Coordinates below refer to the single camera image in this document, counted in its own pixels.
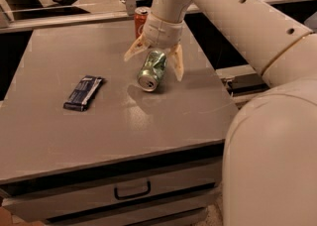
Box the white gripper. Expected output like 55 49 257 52
124 14 184 81

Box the crushed green soda can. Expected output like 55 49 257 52
137 50 166 92

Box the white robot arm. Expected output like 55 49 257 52
125 0 317 226

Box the red cola can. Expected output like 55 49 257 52
134 6 151 38

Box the dark blue snack bar wrapper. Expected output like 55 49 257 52
63 75 104 112

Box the grey drawer cabinet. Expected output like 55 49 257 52
0 21 237 226

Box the black drawer handle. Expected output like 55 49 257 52
114 180 152 200

